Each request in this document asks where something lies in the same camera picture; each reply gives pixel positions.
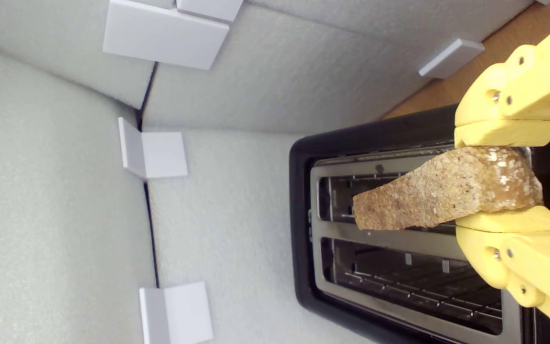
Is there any brown bread slice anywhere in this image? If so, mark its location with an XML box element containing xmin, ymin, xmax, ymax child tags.
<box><xmin>352</xmin><ymin>146</ymin><xmax>544</xmax><ymax>231</ymax></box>

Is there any black two-slot toaster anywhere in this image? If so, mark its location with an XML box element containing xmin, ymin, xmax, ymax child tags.
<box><xmin>288</xmin><ymin>104</ymin><xmax>550</xmax><ymax>344</ymax></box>

